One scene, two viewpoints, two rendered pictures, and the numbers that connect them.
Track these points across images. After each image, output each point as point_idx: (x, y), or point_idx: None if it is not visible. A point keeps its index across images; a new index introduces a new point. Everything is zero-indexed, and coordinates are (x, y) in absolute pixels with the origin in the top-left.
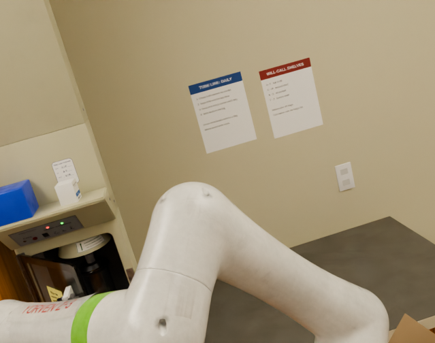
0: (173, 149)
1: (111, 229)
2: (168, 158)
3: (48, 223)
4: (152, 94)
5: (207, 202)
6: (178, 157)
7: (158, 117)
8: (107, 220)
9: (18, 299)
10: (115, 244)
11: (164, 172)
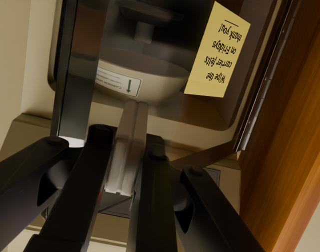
0: None
1: (42, 94)
2: (7, 58)
3: (126, 216)
4: None
5: None
6: None
7: (0, 115)
8: (29, 126)
9: (309, 52)
10: (60, 48)
11: (21, 43)
